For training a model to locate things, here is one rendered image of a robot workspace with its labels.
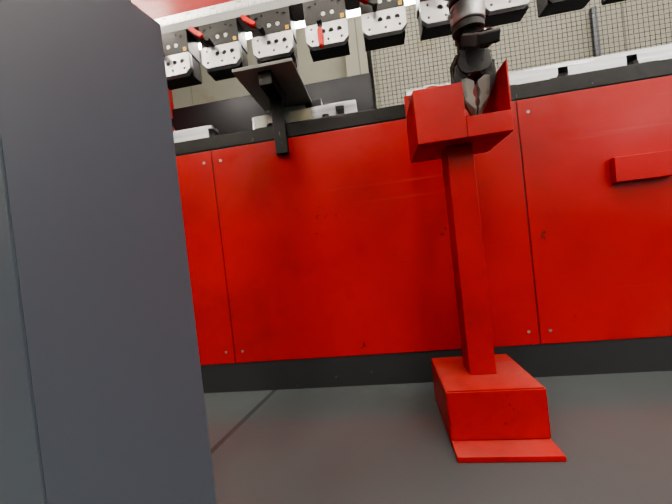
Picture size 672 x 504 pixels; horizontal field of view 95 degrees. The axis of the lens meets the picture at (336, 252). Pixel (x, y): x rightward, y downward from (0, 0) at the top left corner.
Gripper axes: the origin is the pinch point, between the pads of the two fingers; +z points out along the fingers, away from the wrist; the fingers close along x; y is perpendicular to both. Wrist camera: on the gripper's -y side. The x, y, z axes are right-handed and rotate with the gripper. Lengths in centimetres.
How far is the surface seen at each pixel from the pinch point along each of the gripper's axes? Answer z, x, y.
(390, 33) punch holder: -41, 14, 37
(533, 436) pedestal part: 71, -1, -15
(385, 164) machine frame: 5.5, 21.4, 21.4
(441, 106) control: -0.6, 9.3, -6.3
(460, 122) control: 3.5, 5.8, -6.6
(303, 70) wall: -166, 95, 309
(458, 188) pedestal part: 17.2, 6.4, -2.8
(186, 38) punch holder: -54, 89, 37
